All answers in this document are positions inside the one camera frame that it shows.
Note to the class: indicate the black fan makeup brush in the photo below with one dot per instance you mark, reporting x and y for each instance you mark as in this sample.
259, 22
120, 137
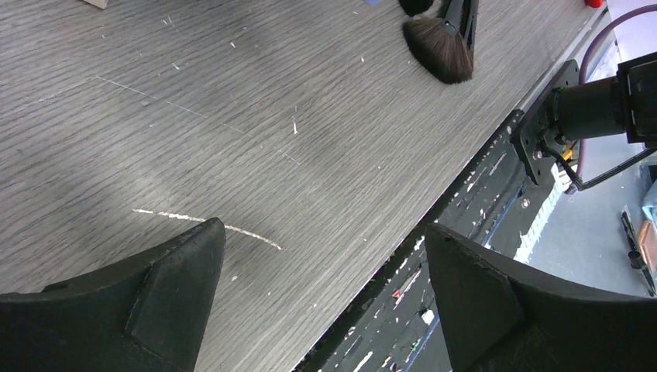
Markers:
443, 44

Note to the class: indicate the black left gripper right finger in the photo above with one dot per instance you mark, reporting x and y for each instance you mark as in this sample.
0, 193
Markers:
498, 314

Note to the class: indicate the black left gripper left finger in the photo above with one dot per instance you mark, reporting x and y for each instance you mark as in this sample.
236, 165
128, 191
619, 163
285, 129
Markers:
147, 312

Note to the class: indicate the red cloth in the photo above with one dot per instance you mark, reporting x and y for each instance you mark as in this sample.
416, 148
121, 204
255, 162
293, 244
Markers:
594, 3

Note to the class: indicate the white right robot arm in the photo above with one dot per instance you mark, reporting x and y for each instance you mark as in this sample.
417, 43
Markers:
624, 103

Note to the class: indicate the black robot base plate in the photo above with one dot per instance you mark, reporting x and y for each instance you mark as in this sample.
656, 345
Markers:
500, 201

